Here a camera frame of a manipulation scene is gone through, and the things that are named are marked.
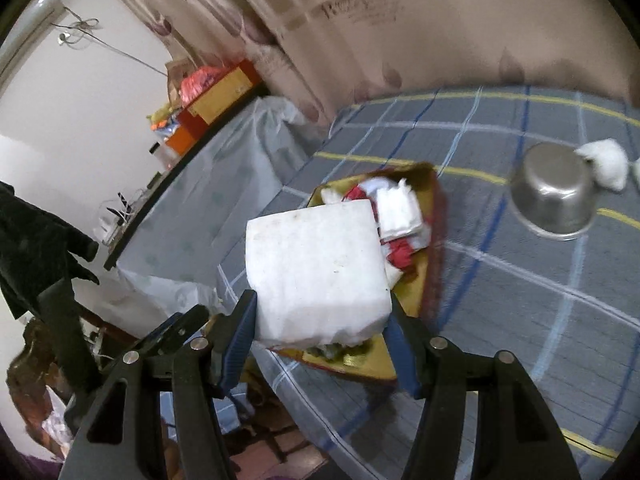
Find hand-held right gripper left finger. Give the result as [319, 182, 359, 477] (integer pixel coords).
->
[59, 289, 258, 480]

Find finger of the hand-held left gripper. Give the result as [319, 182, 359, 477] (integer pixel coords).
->
[37, 279, 103, 403]
[135, 305, 211, 361]

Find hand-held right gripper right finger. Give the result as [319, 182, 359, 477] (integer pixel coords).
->
[385, 294, 583, 480]

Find gold tin box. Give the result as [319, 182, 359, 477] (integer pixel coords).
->
[272, 161, 446, 383]

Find red scrunchie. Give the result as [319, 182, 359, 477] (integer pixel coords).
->
[347, 185, 422, 273]

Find white foam block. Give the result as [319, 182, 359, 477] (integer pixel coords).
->
[245, 199, 393, 350]

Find white pad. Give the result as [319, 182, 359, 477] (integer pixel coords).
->
[375, 179, 426, 241]

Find white printed cloth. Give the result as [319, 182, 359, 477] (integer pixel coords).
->
[345, 175, 433, 291]

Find carved wooden chair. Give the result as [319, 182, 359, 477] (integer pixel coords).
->
[5, 310, 141, 441]

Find black jacket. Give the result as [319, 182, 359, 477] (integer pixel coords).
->
[0, 180, 101, 318]

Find white plastic bag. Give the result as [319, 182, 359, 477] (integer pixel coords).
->
[42, 390, 76, 456]

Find grey plaid tablecloth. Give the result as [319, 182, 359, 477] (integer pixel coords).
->
[215, 85, 640, 471]

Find pale blue table cover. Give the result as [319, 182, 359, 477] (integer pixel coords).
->
[102, 95, 321, 311]

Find orange box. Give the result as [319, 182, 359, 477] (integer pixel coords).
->
[165, 122, 208, 156]

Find colourful packets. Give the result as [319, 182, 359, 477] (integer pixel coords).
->
[147, 102, 181, 136]

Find steel bowl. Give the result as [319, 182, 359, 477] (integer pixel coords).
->
[507, 142, 601, 242]

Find red yellow box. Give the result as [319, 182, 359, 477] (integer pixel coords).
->
[187, 60, 262, 125]

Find red plastic bag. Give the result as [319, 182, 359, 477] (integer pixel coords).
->
[180, 65, 226, 106]

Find cardboard box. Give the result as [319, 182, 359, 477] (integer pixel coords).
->
[165, 57, 198, 103]

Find white fluffy cotton ball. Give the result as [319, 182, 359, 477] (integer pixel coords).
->
[574, 137, 630, 192]

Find white pipe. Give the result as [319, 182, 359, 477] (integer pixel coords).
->
[0, 0, 61, 81]

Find beige printed curtain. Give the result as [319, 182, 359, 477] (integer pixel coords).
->
[90, 0, 640, 131]

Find white plug with cables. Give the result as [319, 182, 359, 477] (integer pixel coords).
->
[97, 190, 146, 246]

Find wall cable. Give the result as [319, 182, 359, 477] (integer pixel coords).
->
[55, 5, 171, 78]

